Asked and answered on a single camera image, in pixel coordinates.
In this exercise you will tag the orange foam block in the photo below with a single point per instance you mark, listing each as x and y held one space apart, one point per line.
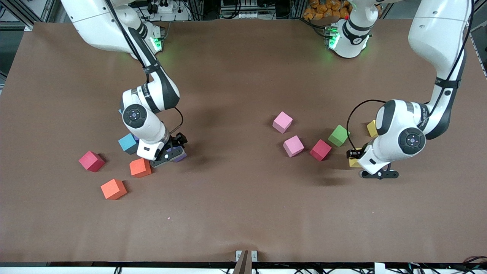
113 189
139 168

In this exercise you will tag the red foam block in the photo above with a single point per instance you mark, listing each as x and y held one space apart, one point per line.
320 150
91 161

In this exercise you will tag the green foam block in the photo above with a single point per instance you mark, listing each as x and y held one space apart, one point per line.
339 136

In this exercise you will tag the white power strip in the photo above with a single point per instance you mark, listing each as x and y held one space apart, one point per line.
164 7

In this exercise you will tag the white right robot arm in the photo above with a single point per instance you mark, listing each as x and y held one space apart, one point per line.
144 121

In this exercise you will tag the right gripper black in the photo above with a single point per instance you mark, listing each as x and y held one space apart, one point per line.
177 142

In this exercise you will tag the pink foam block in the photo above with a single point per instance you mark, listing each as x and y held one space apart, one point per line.
282 122
293 146

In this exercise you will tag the aluminium frame post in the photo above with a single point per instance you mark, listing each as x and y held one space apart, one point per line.
27 27

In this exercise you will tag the orange snack bag pile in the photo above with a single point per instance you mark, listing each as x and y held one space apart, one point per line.
319 9

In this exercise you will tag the metal table edge bracket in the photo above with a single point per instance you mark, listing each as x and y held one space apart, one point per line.
246 258

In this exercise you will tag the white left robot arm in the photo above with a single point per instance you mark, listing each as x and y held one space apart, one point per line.
399 137

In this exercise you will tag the yellow foam block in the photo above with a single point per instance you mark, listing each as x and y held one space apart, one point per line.
372 128
354 163

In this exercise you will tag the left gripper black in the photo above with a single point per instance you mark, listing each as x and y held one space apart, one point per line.
356 153

